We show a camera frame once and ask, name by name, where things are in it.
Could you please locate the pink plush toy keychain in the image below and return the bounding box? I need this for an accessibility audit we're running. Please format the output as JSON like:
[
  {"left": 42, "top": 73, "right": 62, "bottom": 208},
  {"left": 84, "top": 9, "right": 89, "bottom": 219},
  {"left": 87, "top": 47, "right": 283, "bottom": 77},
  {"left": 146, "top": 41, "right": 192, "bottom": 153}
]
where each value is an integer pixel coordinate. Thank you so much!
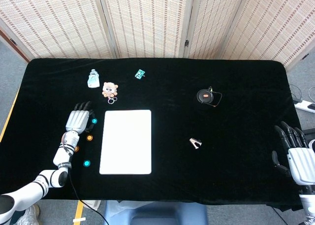
[{"left": 101, "top": 81, "right": 119, "bottom": 104}]

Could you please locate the crumpled white blue packet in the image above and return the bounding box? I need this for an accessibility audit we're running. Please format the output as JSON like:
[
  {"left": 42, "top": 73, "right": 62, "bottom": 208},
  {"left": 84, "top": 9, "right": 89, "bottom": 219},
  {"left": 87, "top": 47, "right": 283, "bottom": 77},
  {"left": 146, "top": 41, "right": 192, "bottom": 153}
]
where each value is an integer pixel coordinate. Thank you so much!
[{"left": 87, "top": 68, "right": 100, "bottom": 89}]

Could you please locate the black floor cable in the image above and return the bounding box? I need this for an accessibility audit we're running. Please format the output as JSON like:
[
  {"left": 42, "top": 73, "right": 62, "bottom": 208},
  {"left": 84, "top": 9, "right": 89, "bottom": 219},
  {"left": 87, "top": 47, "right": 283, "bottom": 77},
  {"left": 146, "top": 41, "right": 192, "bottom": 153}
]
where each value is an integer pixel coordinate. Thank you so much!
[{"left": 289, "top": 83, "right": 304, "bottom": 103}]

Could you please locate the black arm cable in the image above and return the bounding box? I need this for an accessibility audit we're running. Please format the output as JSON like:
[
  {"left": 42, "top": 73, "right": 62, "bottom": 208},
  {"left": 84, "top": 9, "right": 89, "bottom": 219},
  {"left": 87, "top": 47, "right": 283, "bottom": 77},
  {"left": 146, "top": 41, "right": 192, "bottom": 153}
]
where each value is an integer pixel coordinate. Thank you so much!
[{"left": 64, "top": 136, "right": 110, "bottom": 225}]

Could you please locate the black velvet tablecloth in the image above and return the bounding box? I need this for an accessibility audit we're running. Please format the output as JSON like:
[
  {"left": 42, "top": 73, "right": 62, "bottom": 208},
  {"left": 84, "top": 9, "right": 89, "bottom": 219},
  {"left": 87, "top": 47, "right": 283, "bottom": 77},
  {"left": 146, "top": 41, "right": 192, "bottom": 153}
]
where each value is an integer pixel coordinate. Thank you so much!
[{"left": 0, "top": 58, "right": 306, "bottom": 207}]

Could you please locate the woven bamboo screen panel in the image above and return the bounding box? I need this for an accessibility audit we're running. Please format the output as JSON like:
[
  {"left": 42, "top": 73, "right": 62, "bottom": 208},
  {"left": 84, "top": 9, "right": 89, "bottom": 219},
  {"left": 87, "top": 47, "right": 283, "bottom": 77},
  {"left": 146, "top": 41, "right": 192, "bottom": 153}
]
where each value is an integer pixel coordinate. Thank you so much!
[
  {"left": 97, "top": 0, "right": 195, "bottom": 60},
  {"left": 0, "top": 0, "right": 119, "bottom": 63},
  {"left": 219, "top": 0, "right": 315, "bottom": 70},
  {"left": 182, "top": 0, "right": 249, "bottom": 61}
]

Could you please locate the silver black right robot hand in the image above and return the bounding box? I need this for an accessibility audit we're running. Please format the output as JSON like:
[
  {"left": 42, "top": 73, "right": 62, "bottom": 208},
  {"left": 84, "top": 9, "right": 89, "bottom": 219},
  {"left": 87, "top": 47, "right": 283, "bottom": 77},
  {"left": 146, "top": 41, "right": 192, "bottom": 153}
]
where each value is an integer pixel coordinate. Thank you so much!
[{"left": 271, "top": 121, "right": 315, "bottom": 186}]

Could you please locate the silver black staple remover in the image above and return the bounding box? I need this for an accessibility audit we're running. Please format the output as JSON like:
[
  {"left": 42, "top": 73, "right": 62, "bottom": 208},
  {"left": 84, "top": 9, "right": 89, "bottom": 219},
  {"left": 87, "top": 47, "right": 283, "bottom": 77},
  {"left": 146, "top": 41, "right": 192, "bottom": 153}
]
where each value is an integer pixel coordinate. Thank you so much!
[{"left": 189, "top": 137, "right": 203, "bottom": 149}]

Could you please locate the white rectangular board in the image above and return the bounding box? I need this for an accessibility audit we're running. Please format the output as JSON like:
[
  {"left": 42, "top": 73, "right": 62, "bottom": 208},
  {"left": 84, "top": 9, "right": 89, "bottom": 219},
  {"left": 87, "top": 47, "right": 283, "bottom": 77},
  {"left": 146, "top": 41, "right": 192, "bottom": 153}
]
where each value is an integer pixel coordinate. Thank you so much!
[{"left": 98, "top": 109, "right": 152, "bottom": 175}]

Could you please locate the white sneaker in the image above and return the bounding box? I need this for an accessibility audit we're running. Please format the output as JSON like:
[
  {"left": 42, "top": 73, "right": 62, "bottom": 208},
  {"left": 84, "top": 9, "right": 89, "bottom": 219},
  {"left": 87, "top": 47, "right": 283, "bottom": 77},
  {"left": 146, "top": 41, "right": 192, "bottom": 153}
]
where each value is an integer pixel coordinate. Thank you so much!
[{"left": 17, "top": 204, "right": 40, "bottom": 225}]

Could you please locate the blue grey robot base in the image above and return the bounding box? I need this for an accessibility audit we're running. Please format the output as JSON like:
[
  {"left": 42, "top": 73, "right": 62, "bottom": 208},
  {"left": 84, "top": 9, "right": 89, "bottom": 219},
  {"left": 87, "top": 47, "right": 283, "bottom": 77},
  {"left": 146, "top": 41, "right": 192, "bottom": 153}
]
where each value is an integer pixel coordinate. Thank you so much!
[{"left": 103, "top": 199, "right": 209, "bottom": 225}]

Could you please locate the white power strip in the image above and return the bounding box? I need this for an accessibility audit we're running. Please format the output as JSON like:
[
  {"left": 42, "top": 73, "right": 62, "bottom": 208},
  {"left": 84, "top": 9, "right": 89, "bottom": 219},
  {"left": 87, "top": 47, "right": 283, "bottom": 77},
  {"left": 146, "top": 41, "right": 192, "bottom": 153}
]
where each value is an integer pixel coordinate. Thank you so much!
[{"left": 294, "top": 99, "right": 315, "bottom": 114}]

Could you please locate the black pot with handle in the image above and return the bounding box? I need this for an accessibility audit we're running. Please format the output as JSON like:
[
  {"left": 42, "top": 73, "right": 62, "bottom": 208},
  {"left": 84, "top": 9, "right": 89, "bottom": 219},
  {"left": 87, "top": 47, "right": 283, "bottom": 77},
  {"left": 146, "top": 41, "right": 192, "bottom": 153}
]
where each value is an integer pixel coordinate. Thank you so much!
[{"left": 196, "top": 86, "right": 223, "bottom": 108}]

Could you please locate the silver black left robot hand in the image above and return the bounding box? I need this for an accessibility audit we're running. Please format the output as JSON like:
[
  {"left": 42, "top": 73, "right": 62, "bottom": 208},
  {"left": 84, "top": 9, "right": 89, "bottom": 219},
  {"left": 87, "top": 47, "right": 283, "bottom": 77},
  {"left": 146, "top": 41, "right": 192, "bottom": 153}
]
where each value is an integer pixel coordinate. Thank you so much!
[{"left": 65, "top": 101, "right": 96, "bottom": 134}]

